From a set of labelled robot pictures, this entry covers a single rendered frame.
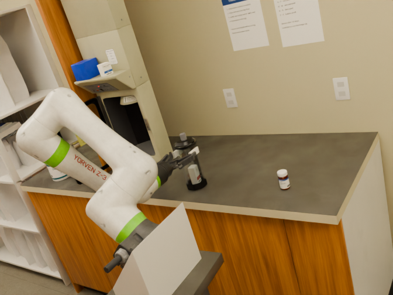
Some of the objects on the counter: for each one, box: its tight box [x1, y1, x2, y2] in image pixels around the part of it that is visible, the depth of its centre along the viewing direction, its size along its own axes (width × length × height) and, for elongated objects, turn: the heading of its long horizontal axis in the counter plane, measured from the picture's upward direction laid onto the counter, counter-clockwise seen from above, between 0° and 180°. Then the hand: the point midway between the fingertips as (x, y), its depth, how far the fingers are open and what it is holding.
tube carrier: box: [174, 138, 205, 184], centre depth 196 cm, size 11×11×21 cm
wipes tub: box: [46, 164, 70, 181], centre depth 261 cm, size 13×13×15 cm
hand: (186, 151), depth 194 cm, fingers closed on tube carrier, 9 cm apart
